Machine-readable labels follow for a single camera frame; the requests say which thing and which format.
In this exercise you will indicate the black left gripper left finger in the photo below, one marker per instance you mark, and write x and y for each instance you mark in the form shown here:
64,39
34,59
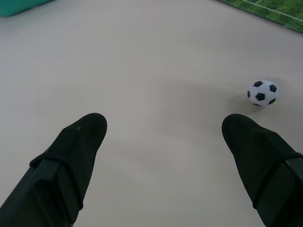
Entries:
59,170

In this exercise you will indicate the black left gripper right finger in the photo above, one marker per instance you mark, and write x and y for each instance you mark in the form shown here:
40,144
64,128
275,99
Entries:
270,165

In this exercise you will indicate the small soccer ball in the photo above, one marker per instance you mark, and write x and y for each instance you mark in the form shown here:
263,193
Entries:
262,92

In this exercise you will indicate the green turf mat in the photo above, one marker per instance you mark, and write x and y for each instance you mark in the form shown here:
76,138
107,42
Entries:
270,10

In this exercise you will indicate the teal green box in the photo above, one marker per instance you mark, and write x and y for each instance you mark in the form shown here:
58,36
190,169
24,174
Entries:
16,6

